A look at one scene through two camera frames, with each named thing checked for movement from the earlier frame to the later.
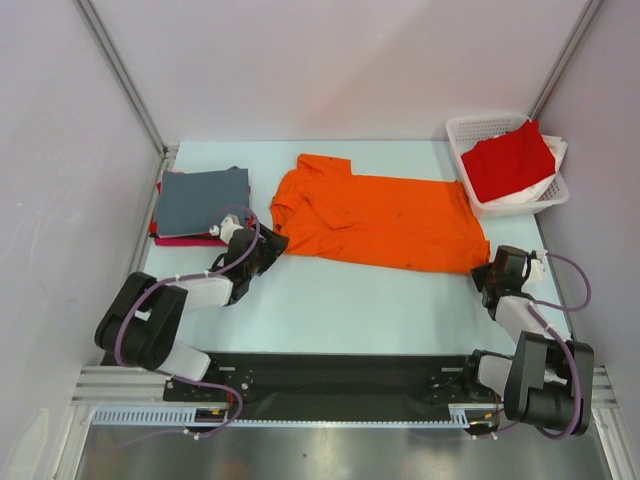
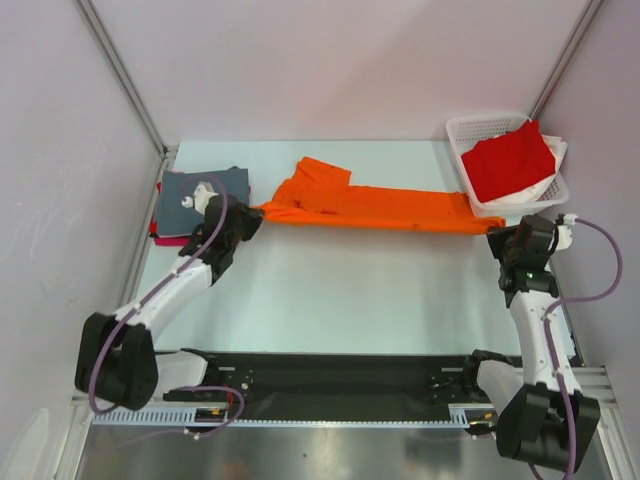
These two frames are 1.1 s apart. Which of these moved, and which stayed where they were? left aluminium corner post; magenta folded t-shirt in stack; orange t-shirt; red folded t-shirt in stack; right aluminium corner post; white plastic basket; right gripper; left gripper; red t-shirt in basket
Moved: right gripper; orange t-shirt; left gripper
Stayed: white plastic basket; magenta folded t-shirt in stack; right aluminium corner post; left aluminium corner post; red t-shirt in basket; red folded t-shirt in stack
